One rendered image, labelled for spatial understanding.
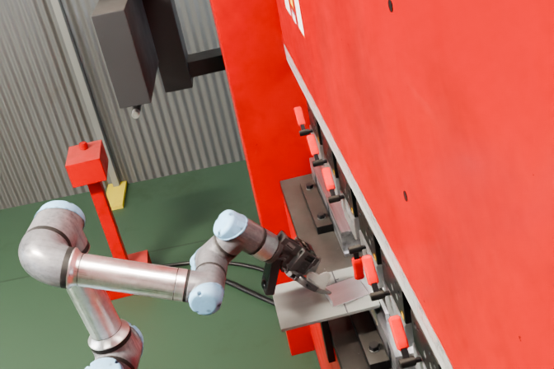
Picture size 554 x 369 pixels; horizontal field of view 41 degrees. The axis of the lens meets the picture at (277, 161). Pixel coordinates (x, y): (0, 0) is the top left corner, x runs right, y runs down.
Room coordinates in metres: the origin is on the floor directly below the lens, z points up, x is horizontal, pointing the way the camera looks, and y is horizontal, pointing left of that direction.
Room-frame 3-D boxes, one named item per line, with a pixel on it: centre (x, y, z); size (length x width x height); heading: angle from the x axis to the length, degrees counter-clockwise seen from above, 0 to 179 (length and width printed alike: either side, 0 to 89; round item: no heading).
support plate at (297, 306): (1.54, -0.05, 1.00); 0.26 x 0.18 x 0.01; 94
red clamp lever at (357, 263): (1.39, -0.14, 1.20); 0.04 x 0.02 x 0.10; 94
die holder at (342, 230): (2.09, -0.16, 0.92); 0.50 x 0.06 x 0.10; 4
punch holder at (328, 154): (1.77, -0.18, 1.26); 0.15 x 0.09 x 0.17; 4
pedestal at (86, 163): (3.13, 0.88, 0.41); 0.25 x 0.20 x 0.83; 94
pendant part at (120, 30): (2.72, 0.46, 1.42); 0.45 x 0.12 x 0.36; 179
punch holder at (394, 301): (1.17, -0.22, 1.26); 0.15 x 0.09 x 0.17; 4
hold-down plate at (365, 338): (1.50, -0.14, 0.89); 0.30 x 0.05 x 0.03; 4
